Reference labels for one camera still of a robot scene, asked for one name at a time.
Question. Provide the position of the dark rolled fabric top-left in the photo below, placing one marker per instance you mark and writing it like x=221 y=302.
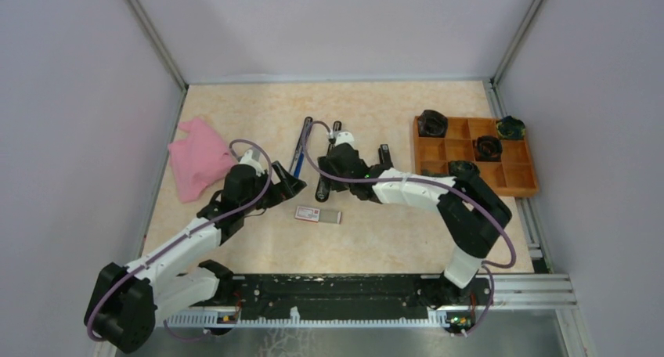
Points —
x=432 y=124

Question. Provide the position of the orange wooden compartment tray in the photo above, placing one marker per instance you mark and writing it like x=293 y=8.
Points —
x=513 y=175

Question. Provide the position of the dark rolled fabric centre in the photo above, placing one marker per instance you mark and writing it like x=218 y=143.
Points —
x=488 y=148

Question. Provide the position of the blue stapler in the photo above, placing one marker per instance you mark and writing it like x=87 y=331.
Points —
x=296 y=162

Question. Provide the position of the dark rolled fabric lower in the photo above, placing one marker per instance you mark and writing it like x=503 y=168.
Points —
x=463 y=170

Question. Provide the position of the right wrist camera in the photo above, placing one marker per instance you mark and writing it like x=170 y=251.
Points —
x=343 y=137

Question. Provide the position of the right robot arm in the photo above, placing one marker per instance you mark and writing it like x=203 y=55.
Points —
x=473 y=213

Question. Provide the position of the pink cloth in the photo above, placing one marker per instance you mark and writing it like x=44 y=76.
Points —
x=199 y=159

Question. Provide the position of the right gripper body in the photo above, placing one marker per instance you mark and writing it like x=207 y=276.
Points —
x=337 y=185

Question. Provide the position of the dark rolled fabric top-right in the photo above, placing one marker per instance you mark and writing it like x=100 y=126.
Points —
x=510 y=128

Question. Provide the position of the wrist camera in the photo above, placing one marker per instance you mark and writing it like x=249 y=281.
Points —
x=343 y=137
x=251 y=158

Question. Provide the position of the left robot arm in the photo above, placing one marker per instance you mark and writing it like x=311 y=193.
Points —
x=129 y=301

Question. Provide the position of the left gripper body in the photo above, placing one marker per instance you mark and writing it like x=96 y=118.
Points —
x=257 y=203

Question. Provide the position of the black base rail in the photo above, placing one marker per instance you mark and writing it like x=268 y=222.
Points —
x=345 y=297

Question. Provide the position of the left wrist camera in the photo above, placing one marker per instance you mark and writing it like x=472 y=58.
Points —
x=251 y=158

